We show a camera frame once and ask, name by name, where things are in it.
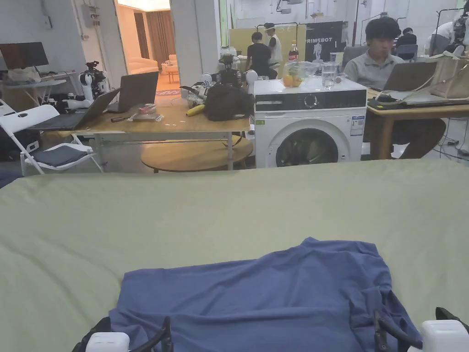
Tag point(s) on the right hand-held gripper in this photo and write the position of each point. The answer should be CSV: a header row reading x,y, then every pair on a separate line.
x,y
441,339

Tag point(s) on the wooden desk with laptop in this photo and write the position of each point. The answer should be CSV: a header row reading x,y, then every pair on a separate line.
x,y
417,104

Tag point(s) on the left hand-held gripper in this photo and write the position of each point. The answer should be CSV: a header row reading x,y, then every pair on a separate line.
x,y
108,344

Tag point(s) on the white washing machine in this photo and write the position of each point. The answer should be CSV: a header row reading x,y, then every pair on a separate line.
x,y
309,128

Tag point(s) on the bed with pale green sheet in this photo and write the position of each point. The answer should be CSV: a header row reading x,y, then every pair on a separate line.
x,y
183,209

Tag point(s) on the white desk with monitor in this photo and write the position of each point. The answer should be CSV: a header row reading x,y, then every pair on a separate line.
x,y
25,79

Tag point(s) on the dark blue shirt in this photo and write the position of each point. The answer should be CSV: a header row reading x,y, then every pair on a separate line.
x,y
256,293

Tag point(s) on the black and white robot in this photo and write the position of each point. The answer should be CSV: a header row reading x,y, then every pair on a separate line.
x,y
229,75

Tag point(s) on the black banner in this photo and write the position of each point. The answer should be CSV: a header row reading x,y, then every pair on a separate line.
x,y
324,36

